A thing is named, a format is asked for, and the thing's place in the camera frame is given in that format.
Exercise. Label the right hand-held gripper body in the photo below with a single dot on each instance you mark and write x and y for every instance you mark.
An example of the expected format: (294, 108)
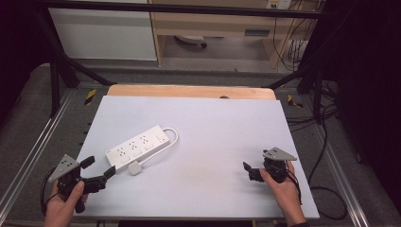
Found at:
(276, 165)

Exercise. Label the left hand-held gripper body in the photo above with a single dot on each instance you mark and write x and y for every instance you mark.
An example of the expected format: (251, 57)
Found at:
(67, 170)

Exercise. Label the white plug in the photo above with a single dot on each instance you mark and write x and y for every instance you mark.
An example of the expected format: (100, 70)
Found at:
(135, 168)

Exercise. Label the white power strip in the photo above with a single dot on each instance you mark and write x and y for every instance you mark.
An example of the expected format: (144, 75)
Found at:
(137, 146)

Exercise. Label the person's right hand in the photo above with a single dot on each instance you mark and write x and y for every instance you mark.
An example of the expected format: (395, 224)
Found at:
(285, 192)

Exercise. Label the person's left hand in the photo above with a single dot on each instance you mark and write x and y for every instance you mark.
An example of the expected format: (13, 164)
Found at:
(64, 205)

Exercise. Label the white table cover sheet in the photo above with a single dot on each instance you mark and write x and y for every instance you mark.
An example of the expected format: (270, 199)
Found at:
(201, 157)

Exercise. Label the wooden table board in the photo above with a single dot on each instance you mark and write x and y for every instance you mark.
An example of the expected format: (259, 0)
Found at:
(189, 91)

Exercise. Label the white cabinet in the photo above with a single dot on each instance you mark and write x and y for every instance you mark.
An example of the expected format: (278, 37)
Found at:
(104, 34)

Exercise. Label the office chair base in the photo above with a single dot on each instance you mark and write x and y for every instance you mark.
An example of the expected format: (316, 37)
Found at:
(192, 40)

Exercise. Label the light wooden desk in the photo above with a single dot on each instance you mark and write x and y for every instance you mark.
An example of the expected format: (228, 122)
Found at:
(220, 25)

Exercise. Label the aluminium floor rail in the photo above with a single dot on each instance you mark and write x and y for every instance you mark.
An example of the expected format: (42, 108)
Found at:
(34, 151)
(343, 179)

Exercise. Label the black metal frame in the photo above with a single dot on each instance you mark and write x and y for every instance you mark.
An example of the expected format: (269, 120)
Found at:
(63, 69)

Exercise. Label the wall power outlet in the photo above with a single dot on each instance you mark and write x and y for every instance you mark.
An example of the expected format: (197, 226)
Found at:
(279, 3)

